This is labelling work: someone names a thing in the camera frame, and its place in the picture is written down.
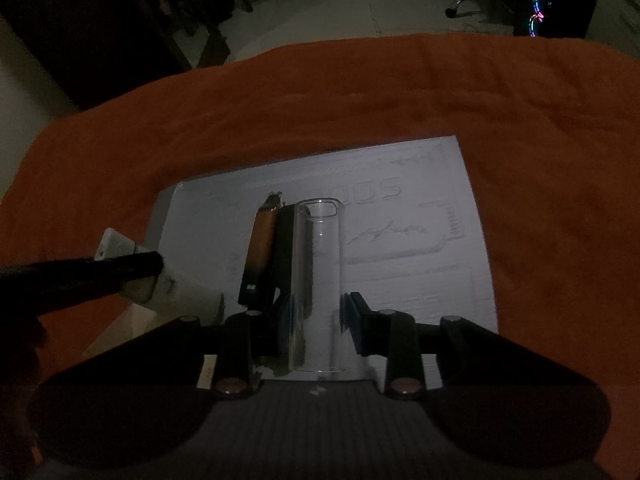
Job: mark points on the white embossed box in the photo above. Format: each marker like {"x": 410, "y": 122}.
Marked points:
{"x": 400, "y": 240}

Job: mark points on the clear glass tube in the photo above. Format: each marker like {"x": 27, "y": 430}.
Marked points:
{"x": 320, "y": 285}

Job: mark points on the brown lighter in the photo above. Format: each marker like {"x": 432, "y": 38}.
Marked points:
{"x": 260, "y": 240}

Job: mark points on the black rectangular case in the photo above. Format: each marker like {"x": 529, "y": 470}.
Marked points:
{"x": 286, "y": 250}

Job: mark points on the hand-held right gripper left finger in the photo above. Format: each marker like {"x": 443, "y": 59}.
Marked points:
{"x": 280, "y": 330}

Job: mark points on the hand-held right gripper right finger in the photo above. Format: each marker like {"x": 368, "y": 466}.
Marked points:
{"x": 358, "y": 325}

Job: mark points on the orange cloth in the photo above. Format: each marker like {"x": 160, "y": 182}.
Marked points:
{"x": 350, "y": 95}

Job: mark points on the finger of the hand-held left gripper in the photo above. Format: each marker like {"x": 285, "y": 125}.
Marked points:
{"x": 100, "y": 275}

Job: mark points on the dark wooden cabinet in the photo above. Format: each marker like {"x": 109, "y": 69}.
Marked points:
{"x": 100, "y": 20}

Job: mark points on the white plastic piece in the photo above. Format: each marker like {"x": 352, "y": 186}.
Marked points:
{"x": 175, "y": 292}

